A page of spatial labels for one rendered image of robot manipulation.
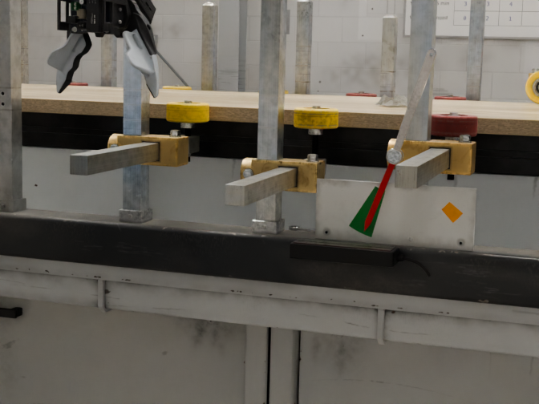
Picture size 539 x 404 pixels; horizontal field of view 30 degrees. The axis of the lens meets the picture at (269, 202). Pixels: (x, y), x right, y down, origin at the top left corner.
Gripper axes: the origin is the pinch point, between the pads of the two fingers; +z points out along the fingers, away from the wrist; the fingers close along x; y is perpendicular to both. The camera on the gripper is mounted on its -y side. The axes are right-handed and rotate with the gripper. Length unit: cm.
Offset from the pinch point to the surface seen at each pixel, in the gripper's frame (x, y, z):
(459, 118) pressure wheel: 38, -47, 3
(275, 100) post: 9.8, -36.8, 1.3
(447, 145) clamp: 39, -38, 7
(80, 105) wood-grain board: -38, -53, 5
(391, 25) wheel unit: 0, -145, -15
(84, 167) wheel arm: -9.9, -9.5, 11.3
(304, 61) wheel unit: -24, -144, -5
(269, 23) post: 8.3, -36.7, -11.3
